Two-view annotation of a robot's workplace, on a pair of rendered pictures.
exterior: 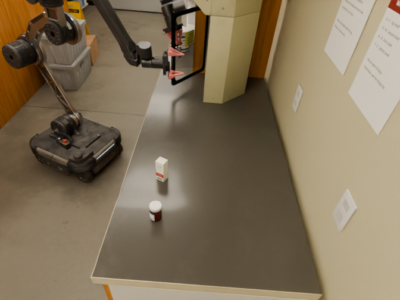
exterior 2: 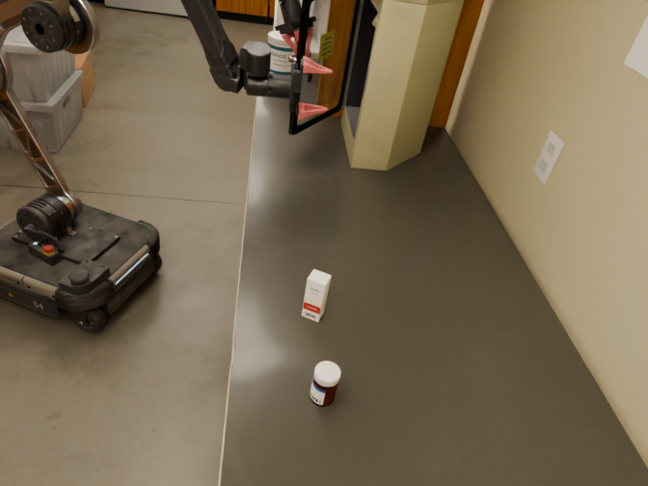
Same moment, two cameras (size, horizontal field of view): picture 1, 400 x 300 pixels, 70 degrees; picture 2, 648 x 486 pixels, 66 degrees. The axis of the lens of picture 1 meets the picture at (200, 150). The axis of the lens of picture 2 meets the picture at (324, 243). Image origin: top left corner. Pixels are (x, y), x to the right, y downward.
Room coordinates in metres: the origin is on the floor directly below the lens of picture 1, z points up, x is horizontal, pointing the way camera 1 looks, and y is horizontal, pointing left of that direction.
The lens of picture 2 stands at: (0.10, 0.26, 1.66)
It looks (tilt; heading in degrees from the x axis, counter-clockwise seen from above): 37 degrees down; 351
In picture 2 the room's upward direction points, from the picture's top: 10 degrees clockwise
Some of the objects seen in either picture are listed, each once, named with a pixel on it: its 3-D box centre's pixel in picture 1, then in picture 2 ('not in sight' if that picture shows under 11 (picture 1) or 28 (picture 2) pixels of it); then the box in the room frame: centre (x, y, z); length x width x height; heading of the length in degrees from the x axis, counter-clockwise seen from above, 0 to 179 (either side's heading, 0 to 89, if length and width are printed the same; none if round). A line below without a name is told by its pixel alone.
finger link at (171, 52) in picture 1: (174, 56); (312, 75); (1.32, 0.16, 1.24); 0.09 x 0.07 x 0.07; 90
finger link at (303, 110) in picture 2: (174, 70); (310, 102); (1.32, 0.16, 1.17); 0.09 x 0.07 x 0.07; 90
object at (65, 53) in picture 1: (62, 40); (28, 55); (3.21, 1.70, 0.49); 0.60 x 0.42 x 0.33; 1
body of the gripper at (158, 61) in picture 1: (159, 62); (283, 86); (1.32, 0.23, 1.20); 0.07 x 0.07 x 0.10; 0
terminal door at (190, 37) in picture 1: (190, 45); (325, 60); (1.60, 0.11, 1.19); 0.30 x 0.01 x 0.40; 145
